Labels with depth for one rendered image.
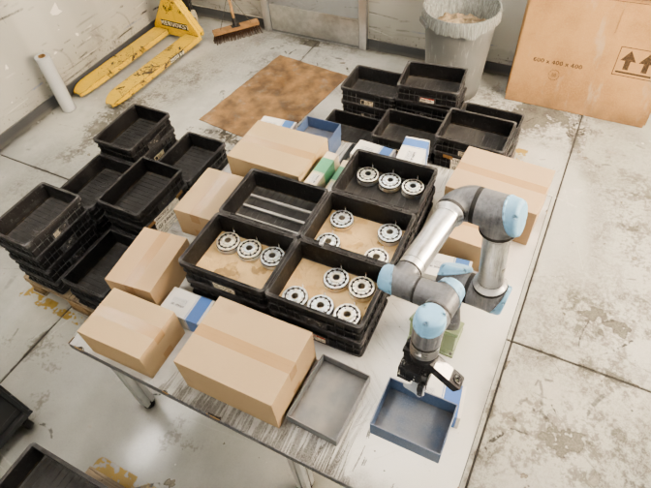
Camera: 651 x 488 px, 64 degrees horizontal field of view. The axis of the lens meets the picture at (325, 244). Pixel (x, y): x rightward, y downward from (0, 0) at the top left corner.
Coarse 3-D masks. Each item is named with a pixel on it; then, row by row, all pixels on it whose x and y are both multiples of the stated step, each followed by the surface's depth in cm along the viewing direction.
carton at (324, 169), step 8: (328, 152) 254; (328, 160) 250; (336, 160) 252; (320, 168) 246; (328, 168) 247; (312, 176) 243; (320, 176) 243; (328, 176) 250; (312, 184) 240; (320, 184) 244
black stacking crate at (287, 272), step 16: (304, 256) 219; (320, 256) 214; (336, 256) 209; (288, 272) 210; (352, 272) 212; (368, 272) 207; (272, 288) 200; (272, 304) 202; (304, 320) 199; (320, 320) 194; (368, 320) 193; (352, 336) 193
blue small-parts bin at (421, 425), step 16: (400, 384) 150; (384, 400) 151; (400, 400) 152; (416, 400) 152; (432, 400) 148; (384, 416) 149; (400, 416) 149; (416, 416) 149; (432, 416) 148; (448, 416) 148; (384, 432) 141; (400, 432) 146; (416, 432) 146; (432, 432) 146; (448, 432) 139; (416, 448) 140; (432, 448) 143
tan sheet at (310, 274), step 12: (300, 264) 217; (312, 264) 216; (300, 276) 213; (312, 276) 213; (312, 288) 209; (324, 288) 208; (348, 288) 208; (336, 300) 204; (348, 300) 204; (360, 312) 200
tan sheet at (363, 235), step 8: (328, 216) 233; (328, 224) 230; (360, 224) 229; (368, 224) 229; (376, 224) 228; (320, 232) 227; (336, 232) 227; (344, 232) 226; (352, 232) 226; (360, 232) 226; (368, 232) 226; (376, 232) 225; (344, 240) 224; (352, 240) 223; (360, 240) 223; (368, 240) 223; (376, 240) 222; (344, 248) 221; (352, 248) 221; (360, 248) 220; (368, 248) 220; (384, 248) 219; (392, 248) 219
